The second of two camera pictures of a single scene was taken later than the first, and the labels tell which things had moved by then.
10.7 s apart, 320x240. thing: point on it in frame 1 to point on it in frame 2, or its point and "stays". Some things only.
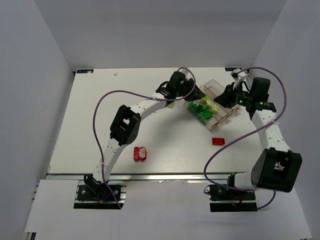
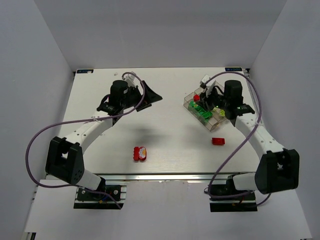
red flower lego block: (139, 153) stays
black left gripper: (191, 89) to (141, 94)
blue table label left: (85, 71) stays
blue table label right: (231, 69) stays
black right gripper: (229, 94) to (208, 100)
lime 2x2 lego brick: (171, 105) to (222, 112)
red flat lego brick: (218, 141) stays
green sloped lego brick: (192, 103) stays
